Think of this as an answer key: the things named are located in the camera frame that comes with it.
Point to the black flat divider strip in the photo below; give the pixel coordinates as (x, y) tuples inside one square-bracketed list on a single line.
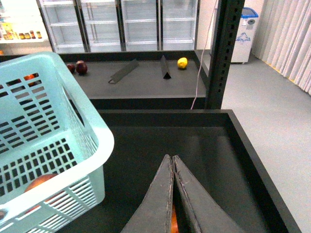
[(119, 75)]

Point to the small dark red fruit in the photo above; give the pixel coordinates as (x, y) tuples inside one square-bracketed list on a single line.
[(71, 68)]

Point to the black triangular divider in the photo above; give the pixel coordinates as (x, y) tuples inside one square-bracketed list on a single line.
[(165, 68)]

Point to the yellow lemon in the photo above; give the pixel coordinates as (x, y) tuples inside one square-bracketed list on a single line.
[(182, 63)]

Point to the black shelf upright post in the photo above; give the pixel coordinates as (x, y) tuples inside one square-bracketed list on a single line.
[(226, 27)]

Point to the white chest freezer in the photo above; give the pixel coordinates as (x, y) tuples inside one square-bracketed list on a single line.
[(245, 35)]

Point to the dark red apple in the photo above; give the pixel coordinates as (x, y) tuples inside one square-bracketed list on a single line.
[(81, 67)]

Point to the glass door refrigerator row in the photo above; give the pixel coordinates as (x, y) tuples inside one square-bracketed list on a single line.
[(78, 26)]

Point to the grey curtain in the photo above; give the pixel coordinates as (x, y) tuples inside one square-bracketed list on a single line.
[(283, 39)]

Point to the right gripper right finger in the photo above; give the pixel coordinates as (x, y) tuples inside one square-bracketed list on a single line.
[(196, 210)]

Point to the light blue plastic basket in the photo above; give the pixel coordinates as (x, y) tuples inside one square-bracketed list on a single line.
[(48, 128)]

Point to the red yellow mango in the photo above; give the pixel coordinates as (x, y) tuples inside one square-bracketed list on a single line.
[(174, 224)]

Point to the orange tomato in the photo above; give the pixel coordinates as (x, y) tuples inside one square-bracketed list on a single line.
[(31, 77)]

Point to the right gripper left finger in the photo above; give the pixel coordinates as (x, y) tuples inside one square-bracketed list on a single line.
[(154, 214)]

